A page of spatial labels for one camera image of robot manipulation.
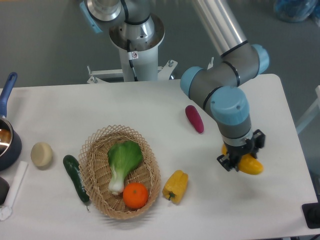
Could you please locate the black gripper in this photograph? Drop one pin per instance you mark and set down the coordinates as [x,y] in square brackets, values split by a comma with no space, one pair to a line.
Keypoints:
[230,160]

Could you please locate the yellow mango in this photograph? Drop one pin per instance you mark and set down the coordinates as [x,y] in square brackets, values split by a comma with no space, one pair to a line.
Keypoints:
[248,164]

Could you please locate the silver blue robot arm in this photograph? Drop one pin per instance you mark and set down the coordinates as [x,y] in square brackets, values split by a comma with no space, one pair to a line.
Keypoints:
[217,89]

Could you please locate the purple sweet potato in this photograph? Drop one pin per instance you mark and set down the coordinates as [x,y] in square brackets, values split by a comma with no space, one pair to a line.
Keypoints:
[194,118]

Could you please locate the yellow bell pepper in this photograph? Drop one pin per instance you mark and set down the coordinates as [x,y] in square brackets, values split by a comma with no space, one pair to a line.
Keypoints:
[176,186]

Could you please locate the black device at edge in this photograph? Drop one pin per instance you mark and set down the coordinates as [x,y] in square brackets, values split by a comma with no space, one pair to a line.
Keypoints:
[311,212]

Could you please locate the orange fruit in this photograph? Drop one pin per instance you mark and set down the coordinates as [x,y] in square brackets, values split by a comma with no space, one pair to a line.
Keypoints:
[135,195]

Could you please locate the green bok choy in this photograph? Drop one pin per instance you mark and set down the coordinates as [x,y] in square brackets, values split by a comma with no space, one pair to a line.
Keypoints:
[123,158]

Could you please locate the blue plastic bag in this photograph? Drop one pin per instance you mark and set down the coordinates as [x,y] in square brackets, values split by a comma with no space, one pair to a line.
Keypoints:
[294,11]

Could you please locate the woven wicker basket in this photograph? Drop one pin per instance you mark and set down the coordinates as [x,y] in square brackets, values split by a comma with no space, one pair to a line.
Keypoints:
[96,173]

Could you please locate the dark green cucumber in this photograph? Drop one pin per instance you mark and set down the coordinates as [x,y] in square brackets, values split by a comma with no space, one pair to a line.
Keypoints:
[72,168]

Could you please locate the beige round bun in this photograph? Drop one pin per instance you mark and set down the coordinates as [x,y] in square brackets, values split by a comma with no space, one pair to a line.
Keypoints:
[41,154]

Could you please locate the blue saucepan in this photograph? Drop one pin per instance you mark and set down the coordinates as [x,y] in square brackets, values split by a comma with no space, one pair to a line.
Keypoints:
[10,141]

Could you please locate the dark grey round object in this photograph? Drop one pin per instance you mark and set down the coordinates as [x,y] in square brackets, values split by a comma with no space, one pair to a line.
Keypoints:
[4,189]

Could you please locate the white frame at right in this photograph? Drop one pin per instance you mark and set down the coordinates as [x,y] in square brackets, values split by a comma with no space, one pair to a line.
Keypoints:
[309,114]

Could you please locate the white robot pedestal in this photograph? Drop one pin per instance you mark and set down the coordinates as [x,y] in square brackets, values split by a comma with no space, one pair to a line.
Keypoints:
[138,48]

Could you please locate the white spatula handle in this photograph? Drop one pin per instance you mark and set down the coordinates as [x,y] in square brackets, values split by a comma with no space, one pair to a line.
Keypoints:
[6,210]

